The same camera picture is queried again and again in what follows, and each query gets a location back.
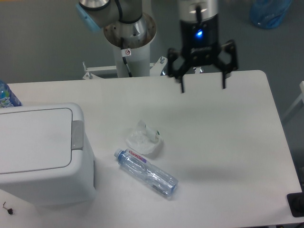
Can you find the black device at table edge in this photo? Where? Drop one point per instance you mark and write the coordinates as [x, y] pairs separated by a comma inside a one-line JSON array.
[[296, 204]]

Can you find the white push-top trash can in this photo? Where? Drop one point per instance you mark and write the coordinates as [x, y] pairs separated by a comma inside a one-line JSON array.
[[45, 155]]

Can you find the small black metal clip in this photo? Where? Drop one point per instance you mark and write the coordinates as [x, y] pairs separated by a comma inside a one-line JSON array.
[[9, 210]]

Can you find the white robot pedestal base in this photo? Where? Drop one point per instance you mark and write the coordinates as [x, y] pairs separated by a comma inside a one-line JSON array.
[[131, 45]]

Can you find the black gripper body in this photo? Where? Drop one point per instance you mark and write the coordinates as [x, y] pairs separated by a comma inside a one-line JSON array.
[[200, 41]]

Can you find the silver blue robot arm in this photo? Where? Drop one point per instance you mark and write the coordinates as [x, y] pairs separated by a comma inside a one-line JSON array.
[[97, 14]]

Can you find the clear plastic water bottle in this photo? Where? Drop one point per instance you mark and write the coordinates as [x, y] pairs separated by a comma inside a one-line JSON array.
[[143, 170]]

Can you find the blue plastic bag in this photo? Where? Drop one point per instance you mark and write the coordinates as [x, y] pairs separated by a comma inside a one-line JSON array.
[[268, 14]]

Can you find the blue labelled bottle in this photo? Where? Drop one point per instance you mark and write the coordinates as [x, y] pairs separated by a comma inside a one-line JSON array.
[[7, 97]]

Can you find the crumpled clear plastic wrapper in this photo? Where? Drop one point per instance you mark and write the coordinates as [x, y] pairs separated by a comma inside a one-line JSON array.
[[144, 139]]

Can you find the white furniture frame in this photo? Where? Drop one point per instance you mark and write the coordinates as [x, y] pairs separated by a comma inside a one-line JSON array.
[[295, 107]]

